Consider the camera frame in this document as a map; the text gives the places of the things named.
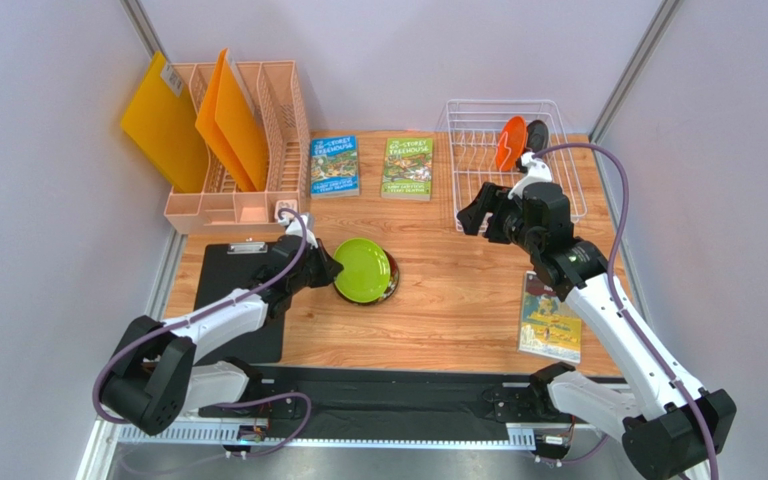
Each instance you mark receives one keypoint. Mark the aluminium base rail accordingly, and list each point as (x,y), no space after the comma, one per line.
(277,441)

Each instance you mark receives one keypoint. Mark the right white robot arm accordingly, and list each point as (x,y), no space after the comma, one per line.
(668,424)

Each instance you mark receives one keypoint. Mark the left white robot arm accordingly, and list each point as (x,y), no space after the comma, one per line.
(161,369)

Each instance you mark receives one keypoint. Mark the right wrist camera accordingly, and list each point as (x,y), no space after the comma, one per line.
(534,170)

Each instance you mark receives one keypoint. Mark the white wire dish rack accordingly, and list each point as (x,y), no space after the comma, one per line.
(474,129)

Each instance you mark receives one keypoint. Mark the pink plastic file organizer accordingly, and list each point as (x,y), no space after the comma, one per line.
(221,207)

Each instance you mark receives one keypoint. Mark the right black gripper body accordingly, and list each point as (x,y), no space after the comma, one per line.
(495,217)

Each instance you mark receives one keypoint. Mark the green treehouse book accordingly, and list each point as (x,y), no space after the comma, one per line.
(407,169)

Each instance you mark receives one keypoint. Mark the black clipboard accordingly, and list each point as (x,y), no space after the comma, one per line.
(222,272)

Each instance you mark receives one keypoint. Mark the yellow illustrated book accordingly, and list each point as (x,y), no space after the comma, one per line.
(547,326)

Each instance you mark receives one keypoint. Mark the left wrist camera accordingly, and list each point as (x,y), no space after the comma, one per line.
(301,227)

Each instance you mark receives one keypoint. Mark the black base mat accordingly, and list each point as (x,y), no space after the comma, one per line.
(358,404)

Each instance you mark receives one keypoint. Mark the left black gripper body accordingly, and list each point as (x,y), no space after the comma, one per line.
(308,276)

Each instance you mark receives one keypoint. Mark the dark brown plate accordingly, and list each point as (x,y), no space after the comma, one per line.
(538,136)

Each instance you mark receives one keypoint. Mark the orange plate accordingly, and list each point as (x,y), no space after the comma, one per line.
(511,144)

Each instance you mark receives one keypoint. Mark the yellow folder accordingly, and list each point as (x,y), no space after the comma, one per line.
(160,119)

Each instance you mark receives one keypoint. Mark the blue treehouse book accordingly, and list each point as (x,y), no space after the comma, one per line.
(334,167)

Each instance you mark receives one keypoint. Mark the orange folder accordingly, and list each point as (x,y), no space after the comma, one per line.
(226,121)

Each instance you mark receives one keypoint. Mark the green plate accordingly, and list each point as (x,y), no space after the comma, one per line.
(366,274)

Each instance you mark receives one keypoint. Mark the red floral plate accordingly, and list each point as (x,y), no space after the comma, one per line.
(392,284)

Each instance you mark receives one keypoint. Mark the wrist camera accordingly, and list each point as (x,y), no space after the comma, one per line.
(301,227)
(534,170)

